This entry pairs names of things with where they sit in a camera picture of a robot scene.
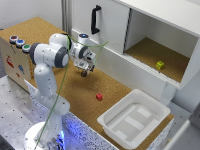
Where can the red button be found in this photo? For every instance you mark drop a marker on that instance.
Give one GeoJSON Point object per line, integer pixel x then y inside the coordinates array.
{"type": "Point", "coordinates": [13, 38]}

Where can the white sliding door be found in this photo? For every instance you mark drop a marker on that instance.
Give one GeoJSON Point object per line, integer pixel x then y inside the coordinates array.
{"type": "Point", "coordinates": [105, 20]}

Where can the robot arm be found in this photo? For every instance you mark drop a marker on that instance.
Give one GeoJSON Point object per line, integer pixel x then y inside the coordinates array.
{"type": "Point", "coordinates": [45, 80]}

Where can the white plastic box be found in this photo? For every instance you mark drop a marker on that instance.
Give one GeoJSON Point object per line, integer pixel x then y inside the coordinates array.
{"type": "Point", "coordinates": [133, 118]}

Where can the yellow block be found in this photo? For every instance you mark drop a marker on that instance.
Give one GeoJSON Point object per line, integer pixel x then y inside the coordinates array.
{"type": "Point", "coordinates": [160, 64]}

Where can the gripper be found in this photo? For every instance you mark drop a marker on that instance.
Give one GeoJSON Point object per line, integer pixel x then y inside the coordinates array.
{"type": "Point", "coordinates": [86, 64]}

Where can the blue button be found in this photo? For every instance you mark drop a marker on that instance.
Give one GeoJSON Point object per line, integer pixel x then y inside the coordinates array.
{"type": "Point", "coordinates": [20, 42]}

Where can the pink block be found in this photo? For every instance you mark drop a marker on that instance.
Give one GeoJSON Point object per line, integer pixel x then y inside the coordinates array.
{"type": "Point", "coordinates": [99, 97]}

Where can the wooden drawer box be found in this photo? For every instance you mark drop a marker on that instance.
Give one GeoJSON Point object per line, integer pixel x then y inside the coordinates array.
{"type": "Point", "coordinates": [20, 43]}

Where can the white cabinet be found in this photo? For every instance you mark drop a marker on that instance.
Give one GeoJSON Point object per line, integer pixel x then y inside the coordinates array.
{"type": "Point", "coordinates": [156, 36]}

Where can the green button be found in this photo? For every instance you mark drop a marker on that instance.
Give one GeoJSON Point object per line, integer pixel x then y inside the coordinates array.
{"type": "Point", "coordinates": [26, 48]}

